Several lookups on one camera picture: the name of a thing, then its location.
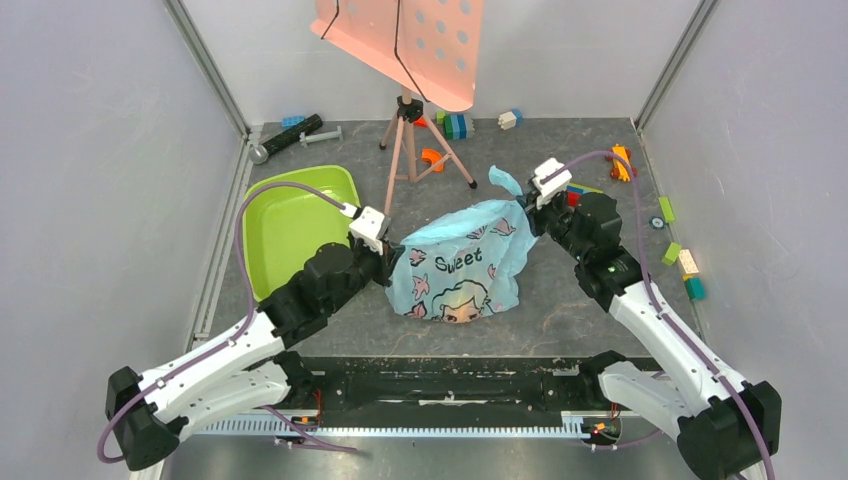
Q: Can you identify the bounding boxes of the red blue wedge blocks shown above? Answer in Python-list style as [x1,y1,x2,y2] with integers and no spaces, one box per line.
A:
[566,183,602,208]

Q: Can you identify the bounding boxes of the green small brick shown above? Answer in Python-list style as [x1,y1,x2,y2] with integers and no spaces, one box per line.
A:
[662,242,682,266]

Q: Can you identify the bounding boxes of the small round blue wheel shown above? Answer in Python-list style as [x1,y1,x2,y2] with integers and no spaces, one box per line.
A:
[649,216,666,230]

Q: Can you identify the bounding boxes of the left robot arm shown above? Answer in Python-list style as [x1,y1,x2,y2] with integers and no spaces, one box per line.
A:
[97,239,405,471]

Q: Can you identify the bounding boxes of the white blue toy brick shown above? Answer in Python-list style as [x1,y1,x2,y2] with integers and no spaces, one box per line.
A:
[497,109,523,130]

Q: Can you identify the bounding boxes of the orange yellow toy car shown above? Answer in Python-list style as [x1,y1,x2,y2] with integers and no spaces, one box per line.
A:
[606,144,638,183]

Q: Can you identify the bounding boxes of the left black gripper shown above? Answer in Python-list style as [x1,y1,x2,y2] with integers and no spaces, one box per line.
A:
[326,231,406,314]

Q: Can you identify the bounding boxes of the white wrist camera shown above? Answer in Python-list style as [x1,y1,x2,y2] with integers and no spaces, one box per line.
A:
[531,157,572,209]
[341,203,389,256]

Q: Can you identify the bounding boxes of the black microphone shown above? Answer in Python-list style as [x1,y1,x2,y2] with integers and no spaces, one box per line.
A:
[248,114,323,165]

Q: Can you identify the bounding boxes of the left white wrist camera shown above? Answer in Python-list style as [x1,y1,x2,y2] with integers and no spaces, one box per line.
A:
[341,203,389,256]

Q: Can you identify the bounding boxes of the light blue cartoon plastic bag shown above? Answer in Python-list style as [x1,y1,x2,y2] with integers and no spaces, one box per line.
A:
[385,166,537,324]

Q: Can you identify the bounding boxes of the green flat brick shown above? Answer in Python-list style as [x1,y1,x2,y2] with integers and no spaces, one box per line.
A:
[658,196,676,224]

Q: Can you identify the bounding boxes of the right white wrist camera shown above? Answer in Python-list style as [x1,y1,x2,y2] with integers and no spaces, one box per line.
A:
[531,157,572,209]

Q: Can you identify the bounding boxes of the pink perforated board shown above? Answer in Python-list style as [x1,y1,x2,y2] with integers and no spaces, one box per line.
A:
[310,0,485,112]

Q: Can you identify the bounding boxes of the green blue brick stack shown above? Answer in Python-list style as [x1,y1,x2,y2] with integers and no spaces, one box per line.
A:
[436,111,475,140]

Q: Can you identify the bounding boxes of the orange curved toy piece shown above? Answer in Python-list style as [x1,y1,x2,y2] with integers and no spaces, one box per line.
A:
[420,148,446,173]

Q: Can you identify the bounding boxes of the green plastic basin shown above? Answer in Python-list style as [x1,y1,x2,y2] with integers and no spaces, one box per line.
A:
[243,165,360,301]

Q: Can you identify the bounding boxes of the white yellow teal bricks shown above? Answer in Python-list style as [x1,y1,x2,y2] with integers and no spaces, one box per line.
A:
[677,249,706,302]

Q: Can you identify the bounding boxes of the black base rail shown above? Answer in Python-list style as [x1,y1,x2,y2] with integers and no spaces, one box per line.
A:
[276,356,612,429]

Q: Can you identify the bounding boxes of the grey plastic syringe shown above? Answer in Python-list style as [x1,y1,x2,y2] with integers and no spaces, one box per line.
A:
[299,126,343,147]

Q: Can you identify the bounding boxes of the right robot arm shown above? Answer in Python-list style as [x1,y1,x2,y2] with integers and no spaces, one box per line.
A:
[518,192,782,479]

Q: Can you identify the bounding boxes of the pink tripod stand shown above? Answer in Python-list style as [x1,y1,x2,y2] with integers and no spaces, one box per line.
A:
[378,86,478,216]

